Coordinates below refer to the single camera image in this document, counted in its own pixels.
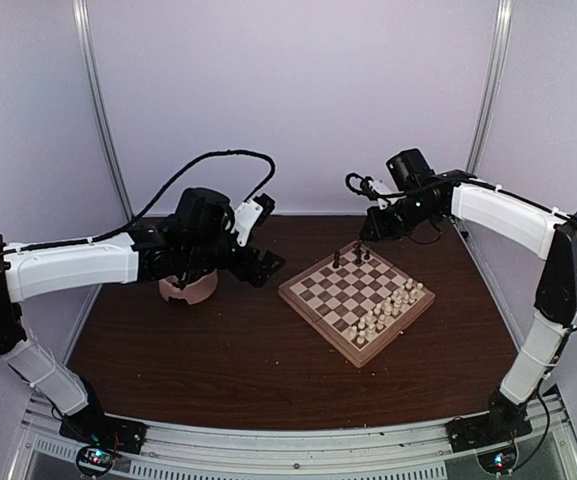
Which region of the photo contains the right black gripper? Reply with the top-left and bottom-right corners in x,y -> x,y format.
360,192 -> 437,243

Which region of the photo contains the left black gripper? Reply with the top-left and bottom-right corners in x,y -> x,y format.
186,230 -> 285,287

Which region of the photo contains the dark chess pawn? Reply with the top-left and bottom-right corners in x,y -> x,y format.
354,242 -> 362,266

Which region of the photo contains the dark chess piece tall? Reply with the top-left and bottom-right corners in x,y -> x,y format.
333,250 -> 342,269

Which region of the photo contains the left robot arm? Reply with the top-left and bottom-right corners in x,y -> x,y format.
0,188 -> 285,444

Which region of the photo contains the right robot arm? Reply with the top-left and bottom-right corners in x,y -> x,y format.
354,149 -> 577,442

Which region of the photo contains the white chess pieces group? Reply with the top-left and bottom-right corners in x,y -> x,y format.
348,280 -> 426,349

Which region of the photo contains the wooden chess board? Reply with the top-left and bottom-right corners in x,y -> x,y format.
278,241 -> 436,368

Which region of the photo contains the left circuit board with LEDs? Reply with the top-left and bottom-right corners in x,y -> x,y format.
75,446 -> 116,473

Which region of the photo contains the circuit board with leds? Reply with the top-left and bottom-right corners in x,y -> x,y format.
75,446 -> 116,473
477,447 -> 518,475

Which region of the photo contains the right circuit board with LEDs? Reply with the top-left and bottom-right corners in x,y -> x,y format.
477,447 -> 518,475

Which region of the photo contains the pink double pet bowl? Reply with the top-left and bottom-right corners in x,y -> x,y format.
158,271 -> 218,305

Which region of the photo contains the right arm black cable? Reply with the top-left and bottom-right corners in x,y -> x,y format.
344,172 -> 374,199

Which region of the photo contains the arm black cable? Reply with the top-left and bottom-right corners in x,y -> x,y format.
344,172 -> 374,199
92,148 -> 278,241

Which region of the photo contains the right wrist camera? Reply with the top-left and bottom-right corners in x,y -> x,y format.
359,176 -> 392,210

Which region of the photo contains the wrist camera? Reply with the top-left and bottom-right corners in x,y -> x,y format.
231,194 -> 276,247
359,176 -> 392,210

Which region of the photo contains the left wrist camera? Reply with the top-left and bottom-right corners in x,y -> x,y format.
231,194 -> 276,247

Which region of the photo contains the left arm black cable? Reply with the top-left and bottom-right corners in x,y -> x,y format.
92,148 -> 278,241

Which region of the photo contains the right aluminium frame post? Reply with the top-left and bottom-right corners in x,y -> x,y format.
466,0 -> 514,173

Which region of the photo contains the aluminium frame post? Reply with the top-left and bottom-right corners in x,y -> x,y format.
466,0 -> 514,173
72,0 -> 134,220

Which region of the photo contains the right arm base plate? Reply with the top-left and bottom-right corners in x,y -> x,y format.
445,414 -> 533,453

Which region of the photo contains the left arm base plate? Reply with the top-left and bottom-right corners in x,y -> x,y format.
59,416 -> 148,454

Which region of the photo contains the front aluminium rail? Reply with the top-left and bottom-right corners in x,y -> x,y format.
2,402 -> 577,479

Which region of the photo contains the left aluminium frame post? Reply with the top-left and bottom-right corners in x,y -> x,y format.
72,0 -> 134,220

